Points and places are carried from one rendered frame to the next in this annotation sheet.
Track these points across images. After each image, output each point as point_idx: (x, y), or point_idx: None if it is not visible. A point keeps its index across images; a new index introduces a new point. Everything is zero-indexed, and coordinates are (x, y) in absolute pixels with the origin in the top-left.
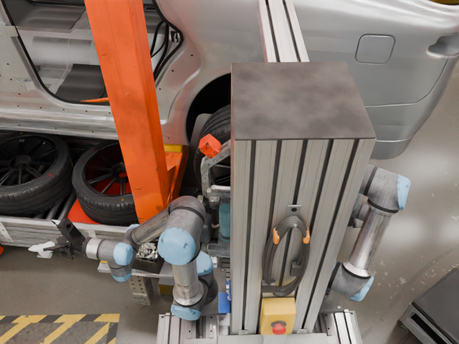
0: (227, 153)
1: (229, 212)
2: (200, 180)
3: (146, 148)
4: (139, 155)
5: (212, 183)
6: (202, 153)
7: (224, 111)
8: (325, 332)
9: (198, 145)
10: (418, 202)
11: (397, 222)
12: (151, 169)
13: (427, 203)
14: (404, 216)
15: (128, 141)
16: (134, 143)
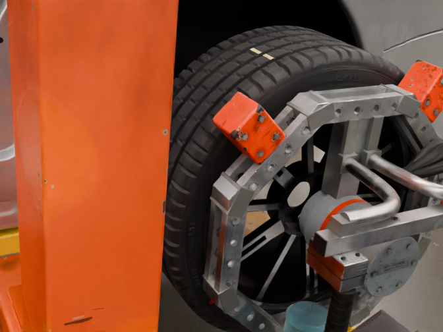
0: (306, 132)
1: (324, 321)
2: (187, 273)
3: (147, 110)
4: (114, 154)
5: None
6: (206, 174)
7: (216, 58)
8: None
9: (180, 158)
10: (430, 260)
11: (435, 298)
12: (146, 211)
13: (441, 257)
14: (435, 286)
15: (84, 87)
16: (107, 94)
